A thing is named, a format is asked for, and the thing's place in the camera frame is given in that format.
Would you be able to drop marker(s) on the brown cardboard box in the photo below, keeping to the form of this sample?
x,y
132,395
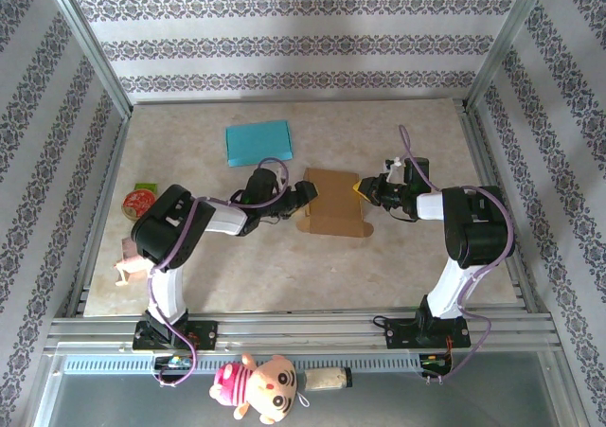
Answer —
x,y
336,204

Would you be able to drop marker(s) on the blue and white paper box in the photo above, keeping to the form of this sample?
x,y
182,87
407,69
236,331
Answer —
x,y
258,143

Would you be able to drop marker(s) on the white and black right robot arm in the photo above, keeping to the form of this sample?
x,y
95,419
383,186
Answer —
x,y
478,228

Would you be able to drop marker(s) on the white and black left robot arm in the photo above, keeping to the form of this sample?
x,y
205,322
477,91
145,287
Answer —
x,y
170,228

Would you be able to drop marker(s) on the small green box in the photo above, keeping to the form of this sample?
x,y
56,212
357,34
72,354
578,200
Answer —
x,y
144,186

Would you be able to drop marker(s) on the red round tin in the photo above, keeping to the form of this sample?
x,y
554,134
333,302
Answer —
x,y
137,203

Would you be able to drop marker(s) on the pink toy figure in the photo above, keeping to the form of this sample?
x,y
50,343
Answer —
x,y
128,263

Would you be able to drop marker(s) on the jar with black cap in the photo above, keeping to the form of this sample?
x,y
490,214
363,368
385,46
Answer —
x,y
324,379

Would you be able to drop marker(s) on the plush doll with pink shirt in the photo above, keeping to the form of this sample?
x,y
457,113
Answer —
x,y
265,389

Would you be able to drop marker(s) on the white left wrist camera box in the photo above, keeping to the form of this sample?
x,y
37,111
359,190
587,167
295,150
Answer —
x,y
284,178

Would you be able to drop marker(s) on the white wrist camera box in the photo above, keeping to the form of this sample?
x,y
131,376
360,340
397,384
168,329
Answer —
x,y
392,167
284,178

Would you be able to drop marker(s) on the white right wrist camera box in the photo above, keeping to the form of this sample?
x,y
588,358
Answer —
x,y
392,167

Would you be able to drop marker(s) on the aluminium side rail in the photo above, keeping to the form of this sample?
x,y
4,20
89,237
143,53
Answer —
x,y
112,162
484,162

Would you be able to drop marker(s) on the aluminium mounting rail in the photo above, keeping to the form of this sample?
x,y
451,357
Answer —
x,y
308,332

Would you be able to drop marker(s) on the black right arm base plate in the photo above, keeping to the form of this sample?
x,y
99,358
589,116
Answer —
x,y
400,334

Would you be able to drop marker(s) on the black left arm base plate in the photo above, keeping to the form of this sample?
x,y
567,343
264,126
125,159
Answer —
x,y
203,334

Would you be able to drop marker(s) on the aluminium frame post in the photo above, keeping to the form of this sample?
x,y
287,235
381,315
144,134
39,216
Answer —
x,y
85,43
502,43

